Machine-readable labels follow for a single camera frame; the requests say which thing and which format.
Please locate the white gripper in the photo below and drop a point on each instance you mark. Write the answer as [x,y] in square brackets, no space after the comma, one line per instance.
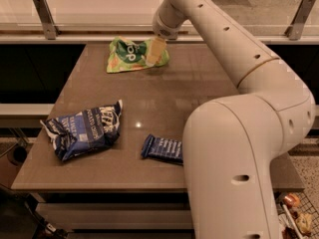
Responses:
[164,30]

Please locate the green rice chip bag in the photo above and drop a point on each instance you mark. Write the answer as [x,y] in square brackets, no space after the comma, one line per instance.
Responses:
[128,56]

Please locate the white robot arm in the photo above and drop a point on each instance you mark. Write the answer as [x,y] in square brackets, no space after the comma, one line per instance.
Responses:
[229,143]

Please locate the blue potato chip bag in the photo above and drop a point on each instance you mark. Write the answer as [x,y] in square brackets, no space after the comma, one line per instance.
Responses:
[85,131]

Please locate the dark blue snack bar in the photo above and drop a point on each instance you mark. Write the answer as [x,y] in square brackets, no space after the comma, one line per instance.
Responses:
[164,149]

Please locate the grey drawer cabinet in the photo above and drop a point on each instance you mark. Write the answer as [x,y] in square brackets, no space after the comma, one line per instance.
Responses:
[118,211]

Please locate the left metal railing bracket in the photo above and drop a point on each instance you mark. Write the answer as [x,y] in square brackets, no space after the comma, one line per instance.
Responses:
[50,30]

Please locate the metal railing bracket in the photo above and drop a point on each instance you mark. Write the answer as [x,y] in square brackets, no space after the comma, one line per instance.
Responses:
[50,30]
[295,29]

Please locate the right metal railing bracket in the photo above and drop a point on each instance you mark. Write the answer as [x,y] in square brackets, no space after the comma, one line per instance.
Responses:
[295,29]

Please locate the wire basket with snacks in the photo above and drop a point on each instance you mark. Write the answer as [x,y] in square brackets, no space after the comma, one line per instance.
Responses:
[298,218]

